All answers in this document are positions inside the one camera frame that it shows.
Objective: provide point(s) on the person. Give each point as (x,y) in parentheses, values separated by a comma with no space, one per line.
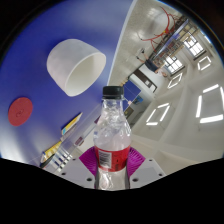
(151,63)

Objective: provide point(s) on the blue table with red legs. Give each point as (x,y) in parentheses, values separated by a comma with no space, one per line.
(173,33)

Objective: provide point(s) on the flat round red coaster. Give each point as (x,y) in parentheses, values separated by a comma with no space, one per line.
(20,111)

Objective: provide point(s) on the white cup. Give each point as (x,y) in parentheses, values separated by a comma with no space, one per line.
(66,60)

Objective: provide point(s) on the dark door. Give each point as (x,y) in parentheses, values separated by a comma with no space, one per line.
(145,80)

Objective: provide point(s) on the ceiling lights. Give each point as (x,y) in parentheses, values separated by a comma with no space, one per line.
(210,103)

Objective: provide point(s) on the blue partition boards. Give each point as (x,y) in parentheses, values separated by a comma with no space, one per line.
(131,90)

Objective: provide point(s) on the clear bottle with red label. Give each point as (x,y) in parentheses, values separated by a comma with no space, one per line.
(111,140)

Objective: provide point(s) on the yellow and cyan book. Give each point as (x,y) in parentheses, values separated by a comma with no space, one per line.
(71,123)

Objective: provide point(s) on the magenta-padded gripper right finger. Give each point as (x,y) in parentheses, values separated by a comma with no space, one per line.
(148,171)

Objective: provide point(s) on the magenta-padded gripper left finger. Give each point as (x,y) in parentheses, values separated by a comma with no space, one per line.
(75,171)

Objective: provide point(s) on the small bright window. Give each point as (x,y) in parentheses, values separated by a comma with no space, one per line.
(174,64)

